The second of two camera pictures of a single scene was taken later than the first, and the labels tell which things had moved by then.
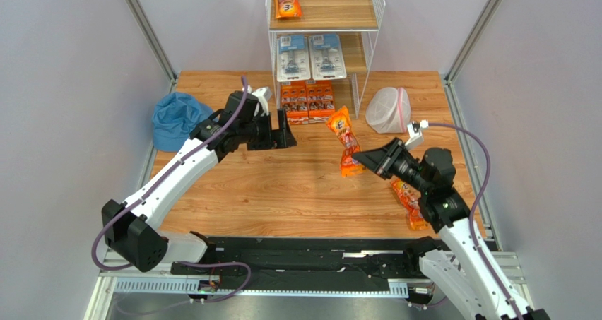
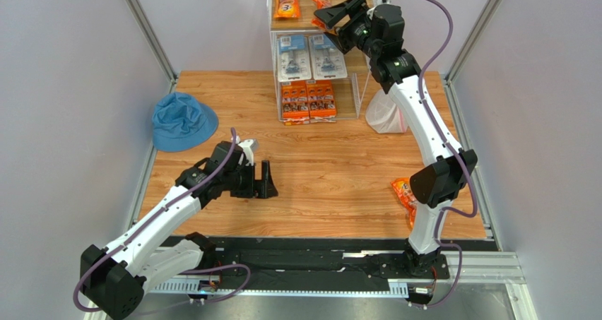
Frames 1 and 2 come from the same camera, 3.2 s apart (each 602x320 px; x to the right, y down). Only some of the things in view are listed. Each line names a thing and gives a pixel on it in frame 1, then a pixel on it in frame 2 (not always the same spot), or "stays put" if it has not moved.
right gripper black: (392, 160) to (347, 22)
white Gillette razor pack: (326, 57) stays put
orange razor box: (320, 100) stays put
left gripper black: (284, 140) to (258, 189)
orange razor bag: (408, 197) stays put
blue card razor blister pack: (292, 58) stays put
